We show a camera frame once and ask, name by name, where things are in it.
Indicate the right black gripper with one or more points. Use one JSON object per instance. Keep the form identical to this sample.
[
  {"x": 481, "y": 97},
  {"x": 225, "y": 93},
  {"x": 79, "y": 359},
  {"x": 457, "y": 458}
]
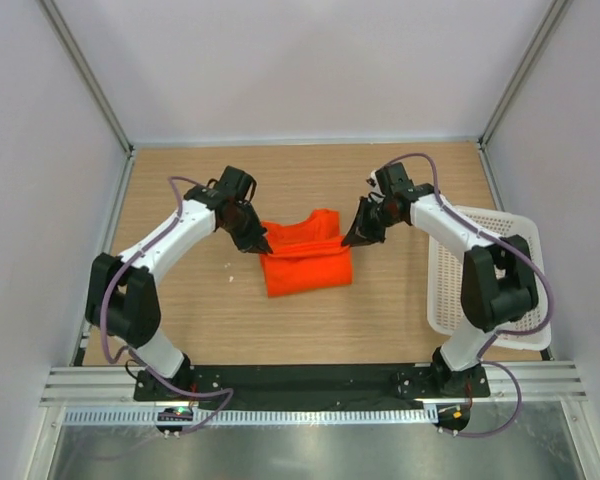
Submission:
[{"x": 359, "y": 230}]

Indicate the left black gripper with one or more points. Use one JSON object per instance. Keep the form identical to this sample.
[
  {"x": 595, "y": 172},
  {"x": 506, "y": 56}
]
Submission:
[{"x": 254, "y": 242}]

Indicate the orange t shirt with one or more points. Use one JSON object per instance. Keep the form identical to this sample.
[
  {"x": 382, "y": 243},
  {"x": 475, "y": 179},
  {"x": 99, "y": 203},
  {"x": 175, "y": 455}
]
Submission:
[{"x": 306, "y": 256}]

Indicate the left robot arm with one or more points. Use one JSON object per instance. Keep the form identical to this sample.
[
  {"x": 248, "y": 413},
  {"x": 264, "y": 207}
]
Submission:
[{"x": 122, "y": 299}]

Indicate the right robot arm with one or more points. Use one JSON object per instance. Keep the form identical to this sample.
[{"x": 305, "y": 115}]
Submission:
[{"x": 498, "y": 283}]

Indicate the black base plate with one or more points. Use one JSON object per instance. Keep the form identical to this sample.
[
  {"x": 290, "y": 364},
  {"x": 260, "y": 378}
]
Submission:
[{"x": 332, "y": 387}]

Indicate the slotted cable duct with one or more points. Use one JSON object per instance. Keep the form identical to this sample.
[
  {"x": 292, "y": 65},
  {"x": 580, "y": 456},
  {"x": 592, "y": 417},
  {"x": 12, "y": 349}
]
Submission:
[{"x": 182, "y": 417}]

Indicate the aluminium rail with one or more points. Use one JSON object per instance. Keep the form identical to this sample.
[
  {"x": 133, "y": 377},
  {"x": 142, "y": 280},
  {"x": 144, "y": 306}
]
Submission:
[{"x": 539, "y": 381}]

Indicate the left aluminium frame post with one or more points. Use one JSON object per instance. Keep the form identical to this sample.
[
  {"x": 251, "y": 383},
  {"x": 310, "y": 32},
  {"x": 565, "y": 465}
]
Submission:
[{"x": 69, "y": 43}]

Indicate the aluminium frame post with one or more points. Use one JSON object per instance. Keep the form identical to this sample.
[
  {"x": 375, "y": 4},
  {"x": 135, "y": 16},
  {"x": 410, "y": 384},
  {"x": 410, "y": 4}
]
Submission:
[
  {"x": 543, "y": 33},
  {"x": 69, "y": 43}
]

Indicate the right aluminium frame post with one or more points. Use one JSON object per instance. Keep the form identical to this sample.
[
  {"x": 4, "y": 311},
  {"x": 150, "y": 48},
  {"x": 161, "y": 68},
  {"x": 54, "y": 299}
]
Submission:
[{"x": 543, "y": 33}]

